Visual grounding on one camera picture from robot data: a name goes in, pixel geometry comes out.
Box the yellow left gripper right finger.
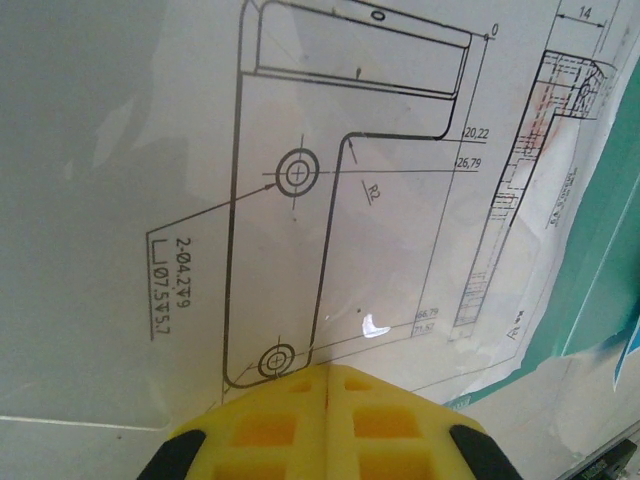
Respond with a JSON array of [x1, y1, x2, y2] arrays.
[[326, 363, 521, 480]]

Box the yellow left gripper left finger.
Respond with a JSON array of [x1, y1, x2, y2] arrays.
[[137, 364, 330, 480]]

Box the white technical drawing paper sheet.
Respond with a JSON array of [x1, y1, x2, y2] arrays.
[[0, 0, 634, 430]]

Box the teal green file folder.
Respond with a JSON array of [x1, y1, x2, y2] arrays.
[[519, 0, 640, 374]]

